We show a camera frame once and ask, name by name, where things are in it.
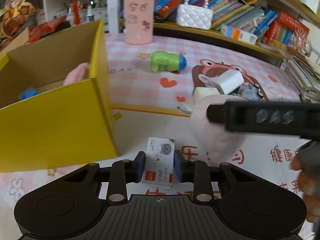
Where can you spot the white quilted handbag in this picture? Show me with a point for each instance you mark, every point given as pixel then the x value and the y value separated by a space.
pixel 195 16

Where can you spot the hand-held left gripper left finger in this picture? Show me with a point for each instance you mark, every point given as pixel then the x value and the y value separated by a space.
pixel 141 167

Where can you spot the small white bottle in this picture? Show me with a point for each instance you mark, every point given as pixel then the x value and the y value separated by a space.
pixel 90 15

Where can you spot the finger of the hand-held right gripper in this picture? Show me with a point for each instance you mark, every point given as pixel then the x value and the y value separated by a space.
pixel 217 114

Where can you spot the orange and white carton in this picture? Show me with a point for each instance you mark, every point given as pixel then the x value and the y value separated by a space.
pixel 237 33

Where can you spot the cream soft block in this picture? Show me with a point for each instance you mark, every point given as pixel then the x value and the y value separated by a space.
pixel 205 95

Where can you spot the green toy with blue cap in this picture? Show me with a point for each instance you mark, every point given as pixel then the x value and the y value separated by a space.
pixel 165 61

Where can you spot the red foil bags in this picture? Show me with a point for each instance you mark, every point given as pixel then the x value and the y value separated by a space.
pixel 43 30

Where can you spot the red gold foil bag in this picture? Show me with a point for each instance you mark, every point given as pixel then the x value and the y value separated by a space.
pixel 17 7

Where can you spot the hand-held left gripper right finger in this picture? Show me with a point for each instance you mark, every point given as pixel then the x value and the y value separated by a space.
pixel 178 167

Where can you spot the person's right hand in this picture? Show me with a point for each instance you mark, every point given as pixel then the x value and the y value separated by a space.
pixel 311 192

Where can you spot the small blue toy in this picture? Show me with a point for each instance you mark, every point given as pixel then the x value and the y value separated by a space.
pixel 28 93

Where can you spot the white staple box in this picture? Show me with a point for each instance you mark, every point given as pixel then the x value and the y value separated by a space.
pixel 160 160

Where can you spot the yellow cardboard box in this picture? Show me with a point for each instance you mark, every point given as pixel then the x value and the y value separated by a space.
pixel 50 130

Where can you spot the white desktop organizer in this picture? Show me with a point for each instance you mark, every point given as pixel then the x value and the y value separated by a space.
pixel 55 0

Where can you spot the pink fluffy pom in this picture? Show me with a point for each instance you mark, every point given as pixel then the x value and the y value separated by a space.
pixel 215 140

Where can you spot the pink plush toy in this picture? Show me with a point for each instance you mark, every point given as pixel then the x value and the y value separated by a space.
pixel 76 73

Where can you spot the pink printed tablecloth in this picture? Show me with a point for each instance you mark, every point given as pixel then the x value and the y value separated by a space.
pixel 140 85

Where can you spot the stack of magazines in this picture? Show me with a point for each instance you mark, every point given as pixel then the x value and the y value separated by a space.
pixel 303 77

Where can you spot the row of colourful books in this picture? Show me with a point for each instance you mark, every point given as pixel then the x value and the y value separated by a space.
pixel 225 5

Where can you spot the pink cylindrical container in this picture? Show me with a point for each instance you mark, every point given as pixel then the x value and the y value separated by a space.
pixel 138 17

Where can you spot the white charger plug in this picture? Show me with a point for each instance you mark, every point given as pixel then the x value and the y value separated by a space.
pixel 228 81

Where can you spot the red pen with pompom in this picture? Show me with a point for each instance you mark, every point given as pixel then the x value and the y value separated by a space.
pixel 75 10

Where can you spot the brown cardboard sheet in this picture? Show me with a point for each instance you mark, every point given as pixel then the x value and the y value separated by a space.
pixel 15 42

